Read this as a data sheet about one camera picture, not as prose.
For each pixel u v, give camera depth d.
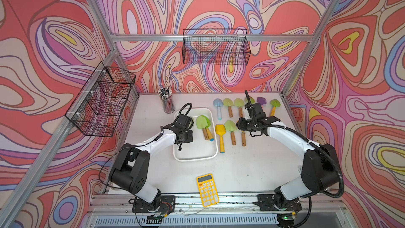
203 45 0.92
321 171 0.43
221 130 0.98
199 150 0.91
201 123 1.02
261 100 1.16
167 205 0.72
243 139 0.94
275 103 1.12
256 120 0.68
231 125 0.99
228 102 1.14
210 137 0.93
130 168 0.45
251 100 1.12
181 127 0.70
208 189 0.77
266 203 0.73
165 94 0.96
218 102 1.14
